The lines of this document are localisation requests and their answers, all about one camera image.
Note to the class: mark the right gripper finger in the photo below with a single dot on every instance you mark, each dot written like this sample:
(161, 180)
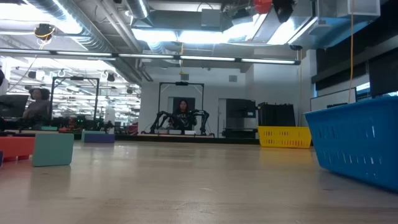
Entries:
(284, 9)

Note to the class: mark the purple rectangular block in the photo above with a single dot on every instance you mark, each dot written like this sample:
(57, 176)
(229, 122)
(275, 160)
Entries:
(99, 138)

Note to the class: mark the teal oblong block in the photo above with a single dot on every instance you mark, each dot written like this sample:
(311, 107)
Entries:
(93, 132)

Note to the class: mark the orange studded block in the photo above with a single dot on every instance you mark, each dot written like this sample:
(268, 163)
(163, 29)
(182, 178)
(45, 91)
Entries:
(15, 147)

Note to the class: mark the black distant robot arm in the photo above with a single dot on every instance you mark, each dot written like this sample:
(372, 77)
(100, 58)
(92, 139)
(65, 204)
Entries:
(158, 119)
(203, 119)

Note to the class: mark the white board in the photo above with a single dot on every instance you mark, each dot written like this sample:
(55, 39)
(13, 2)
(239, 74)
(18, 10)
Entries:
(332, 100)

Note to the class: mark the dark grey cabinet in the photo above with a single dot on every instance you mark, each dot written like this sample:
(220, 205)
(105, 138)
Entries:
(241, 109)

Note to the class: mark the yellow plastic basket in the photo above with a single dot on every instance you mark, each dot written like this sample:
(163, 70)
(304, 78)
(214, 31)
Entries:
(284, 137)

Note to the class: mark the long ceiling light bar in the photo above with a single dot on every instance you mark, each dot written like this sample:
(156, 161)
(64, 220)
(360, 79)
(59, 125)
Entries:
(149, 56)

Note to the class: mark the person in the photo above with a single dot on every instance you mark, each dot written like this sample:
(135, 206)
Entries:
(183, 116)
(37, 107)

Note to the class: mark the blue plastic basket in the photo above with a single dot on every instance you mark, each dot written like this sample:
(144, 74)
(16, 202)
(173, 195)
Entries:
(357, 140)

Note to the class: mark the teal square block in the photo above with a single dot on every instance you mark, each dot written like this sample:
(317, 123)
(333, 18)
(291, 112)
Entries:
(53, 149)

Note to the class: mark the dark computer monitor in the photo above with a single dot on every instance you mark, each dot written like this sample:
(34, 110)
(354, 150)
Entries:
(12, 105)

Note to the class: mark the black gantry frame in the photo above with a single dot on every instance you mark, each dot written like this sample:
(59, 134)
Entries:
(181, 83)
(74, 78)

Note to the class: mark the black aluminium table frame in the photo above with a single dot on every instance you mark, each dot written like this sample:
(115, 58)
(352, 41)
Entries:
(186, 139)

